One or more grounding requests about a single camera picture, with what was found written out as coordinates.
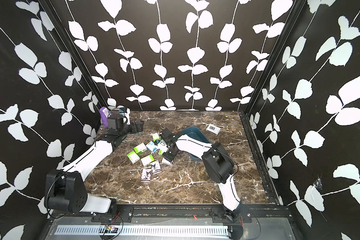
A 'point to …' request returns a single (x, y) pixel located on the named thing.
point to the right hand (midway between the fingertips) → (167, 154)
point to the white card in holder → (106, 112)
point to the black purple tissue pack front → (146, 175)
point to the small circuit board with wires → (110, 230)
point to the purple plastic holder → (104, 118)
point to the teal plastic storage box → (196, 133)
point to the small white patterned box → (213, 129)
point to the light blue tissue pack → (152, 146)
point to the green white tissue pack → (162, 149)
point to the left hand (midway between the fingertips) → (137, 119)
